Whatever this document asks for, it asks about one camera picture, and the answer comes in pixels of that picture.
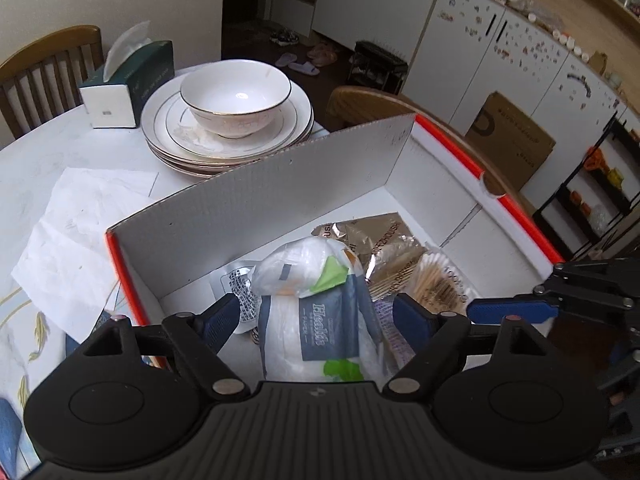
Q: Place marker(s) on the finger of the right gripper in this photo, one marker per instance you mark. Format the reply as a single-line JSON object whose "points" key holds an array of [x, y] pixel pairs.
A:
{"points": [[494, 310]]}

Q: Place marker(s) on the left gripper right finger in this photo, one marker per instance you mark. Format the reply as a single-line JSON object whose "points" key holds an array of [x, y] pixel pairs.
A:
{"points": [[438, 344]]}

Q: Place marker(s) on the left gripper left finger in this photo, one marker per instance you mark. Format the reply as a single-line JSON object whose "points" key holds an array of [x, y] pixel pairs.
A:
{"points": [[197, 339]]}

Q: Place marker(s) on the cotton swab pack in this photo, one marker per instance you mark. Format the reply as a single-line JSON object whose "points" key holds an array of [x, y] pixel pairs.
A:
{"points": [[439, 286]]}

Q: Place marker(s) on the silver foil blister pack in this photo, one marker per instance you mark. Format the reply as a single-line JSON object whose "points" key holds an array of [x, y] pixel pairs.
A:
{"points": [[236, 278]]}

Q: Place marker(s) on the gold foil snack bag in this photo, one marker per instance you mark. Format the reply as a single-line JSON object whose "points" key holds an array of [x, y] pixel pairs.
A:
{"points": [[386, 248]]}

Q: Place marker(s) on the white green tissue pack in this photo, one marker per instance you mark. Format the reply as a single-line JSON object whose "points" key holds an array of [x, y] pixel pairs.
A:
{"points": [[316, 320]]}

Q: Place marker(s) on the red white cardboard box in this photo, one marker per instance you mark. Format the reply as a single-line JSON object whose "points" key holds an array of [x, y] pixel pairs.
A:
{"points": [[165, 254]]}

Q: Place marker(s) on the white paper sheet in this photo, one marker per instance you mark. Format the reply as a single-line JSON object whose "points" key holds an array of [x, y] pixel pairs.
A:
{"points": [[66, 268]]}

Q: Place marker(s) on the brown cardboard carton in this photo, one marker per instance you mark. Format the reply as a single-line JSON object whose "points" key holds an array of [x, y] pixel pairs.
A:
{"points": [[510, 140]]}

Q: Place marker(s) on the stack of white plates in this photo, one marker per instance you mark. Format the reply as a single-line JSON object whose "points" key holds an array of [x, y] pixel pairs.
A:
{"points": [[173, 135]]}

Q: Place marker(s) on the white bowl gold rim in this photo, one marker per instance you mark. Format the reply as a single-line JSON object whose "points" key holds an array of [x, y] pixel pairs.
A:
{"points": [[235, 98]]}

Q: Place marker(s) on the wooden chair near box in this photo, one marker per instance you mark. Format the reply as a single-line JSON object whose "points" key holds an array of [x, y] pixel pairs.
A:
{"points": [[350, 106]]}

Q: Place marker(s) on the white storage cabinets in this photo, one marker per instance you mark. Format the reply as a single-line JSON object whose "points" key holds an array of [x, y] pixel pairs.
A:
{"points": [[461, 51]]}

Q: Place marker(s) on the white green tissue box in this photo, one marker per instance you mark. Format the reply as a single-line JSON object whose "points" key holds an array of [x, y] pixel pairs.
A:
{"points": [[135, 67]]}

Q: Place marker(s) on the black shoe rack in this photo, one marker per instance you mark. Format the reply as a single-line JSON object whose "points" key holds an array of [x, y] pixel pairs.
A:
{"points": [[373, 67]]}

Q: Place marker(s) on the wooden chair far side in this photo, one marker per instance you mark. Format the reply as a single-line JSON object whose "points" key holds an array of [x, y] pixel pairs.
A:
{"points": [[41, 81]]}

